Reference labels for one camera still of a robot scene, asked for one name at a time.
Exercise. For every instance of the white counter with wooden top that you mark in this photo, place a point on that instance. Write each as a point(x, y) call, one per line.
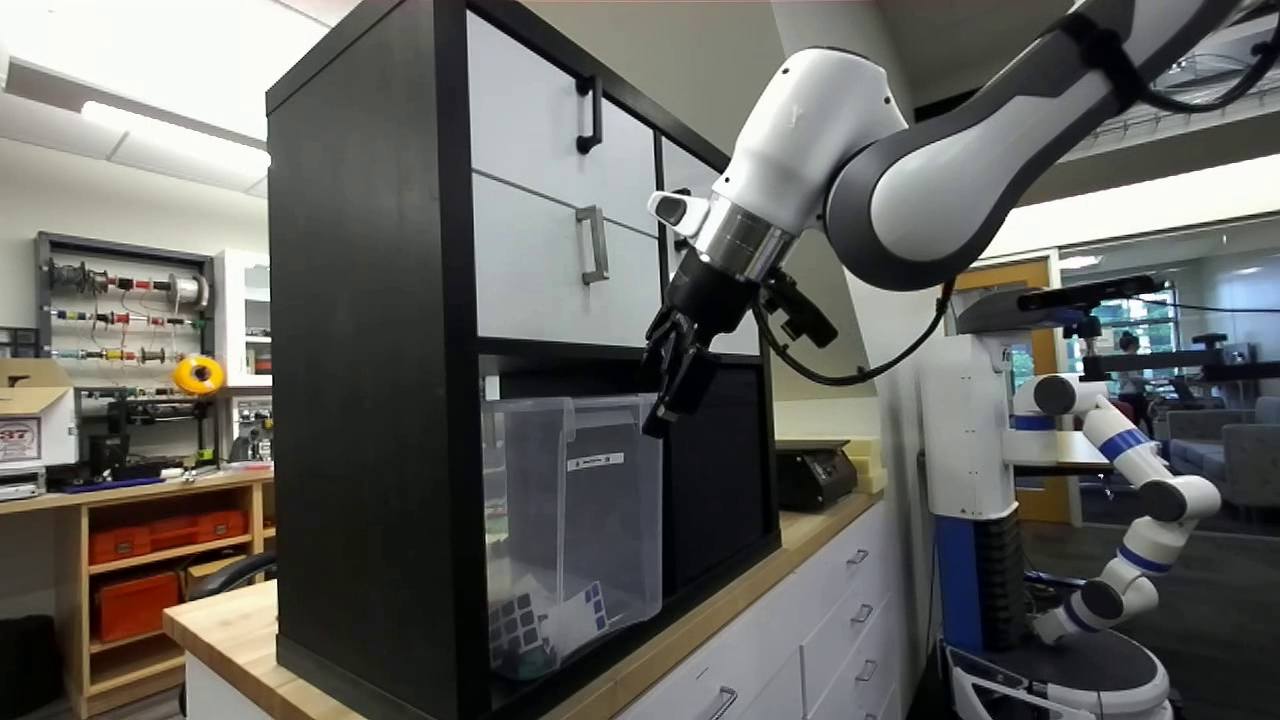
point(786, 625)

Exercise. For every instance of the cardboard box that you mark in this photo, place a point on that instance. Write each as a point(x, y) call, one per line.
point(34, 424)

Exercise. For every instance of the wide red storage bin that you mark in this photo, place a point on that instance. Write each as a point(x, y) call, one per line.
point(201, 525)

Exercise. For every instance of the yellow filament spool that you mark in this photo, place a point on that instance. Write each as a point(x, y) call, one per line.
point(201, 376)

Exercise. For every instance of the white blue mobile robot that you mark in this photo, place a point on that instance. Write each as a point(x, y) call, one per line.
point(984, 455)

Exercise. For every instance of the Rubik's cube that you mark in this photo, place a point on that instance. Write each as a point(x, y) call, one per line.
point(521, 631)

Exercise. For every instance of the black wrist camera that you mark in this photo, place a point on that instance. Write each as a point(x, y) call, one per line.
point(807, 314)

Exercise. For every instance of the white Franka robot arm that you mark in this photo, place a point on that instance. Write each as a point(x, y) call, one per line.
point(932, 175)

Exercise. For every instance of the black device on counter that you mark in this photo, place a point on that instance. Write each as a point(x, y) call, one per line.
point(813, 479)

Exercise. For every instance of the grey tool pegboard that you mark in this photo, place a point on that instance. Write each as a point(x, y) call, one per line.
point(127, 301)

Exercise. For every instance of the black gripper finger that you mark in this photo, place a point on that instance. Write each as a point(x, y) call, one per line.
point(683, 390)
point(665, 351)

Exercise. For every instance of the transparent plastic storage box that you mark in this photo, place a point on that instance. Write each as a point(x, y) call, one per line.
point(572, 533)

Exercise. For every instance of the black cabinet with drawers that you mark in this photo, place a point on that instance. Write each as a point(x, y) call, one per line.
point(372, 375)

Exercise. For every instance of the black workshop machine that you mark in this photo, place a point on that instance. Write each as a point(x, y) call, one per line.
point(140, 442)

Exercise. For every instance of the small red storage bin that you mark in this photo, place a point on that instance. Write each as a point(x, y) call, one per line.
point(120, 543)

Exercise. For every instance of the large red storage bin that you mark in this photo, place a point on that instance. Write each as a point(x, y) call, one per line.
point(138, 606)

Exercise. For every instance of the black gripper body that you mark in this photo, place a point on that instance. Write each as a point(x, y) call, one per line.
point(711, 301)

